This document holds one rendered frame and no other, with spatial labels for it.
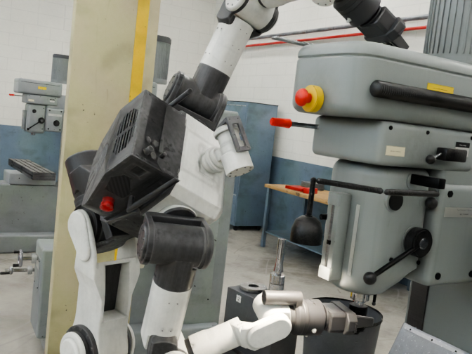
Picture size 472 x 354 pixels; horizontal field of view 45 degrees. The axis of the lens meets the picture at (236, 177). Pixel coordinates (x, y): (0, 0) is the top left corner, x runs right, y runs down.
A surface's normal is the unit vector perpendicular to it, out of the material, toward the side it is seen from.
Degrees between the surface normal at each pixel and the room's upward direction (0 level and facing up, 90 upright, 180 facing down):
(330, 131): 90
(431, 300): 90
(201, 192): 58
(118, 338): 80
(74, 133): 90
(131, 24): 90
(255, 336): 101
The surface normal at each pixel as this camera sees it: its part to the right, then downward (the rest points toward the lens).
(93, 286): -0.69, 0.40
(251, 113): 0.51, 0.15
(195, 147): 0.70, -0.40
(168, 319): 0.26, 0.37
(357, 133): -0.85, -0.04
